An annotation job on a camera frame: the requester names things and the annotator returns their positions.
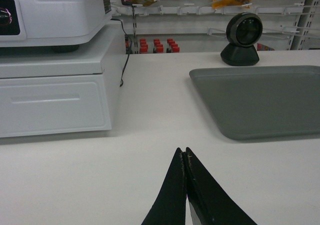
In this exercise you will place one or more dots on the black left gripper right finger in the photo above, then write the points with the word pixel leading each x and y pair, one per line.
pixel 209 203

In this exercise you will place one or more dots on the grey-green serving tray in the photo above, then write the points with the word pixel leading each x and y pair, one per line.
pixel 261 102

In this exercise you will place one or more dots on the black barcode scanner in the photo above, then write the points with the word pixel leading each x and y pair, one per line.
pixel 242 32

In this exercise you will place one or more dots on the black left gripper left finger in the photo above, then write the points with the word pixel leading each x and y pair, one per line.
pixel 169 207

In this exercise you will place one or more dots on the white cash register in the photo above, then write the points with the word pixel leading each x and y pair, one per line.
pixel 51 23

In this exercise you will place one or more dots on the white cash drawer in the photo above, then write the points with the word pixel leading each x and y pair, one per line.
pixel 44 92

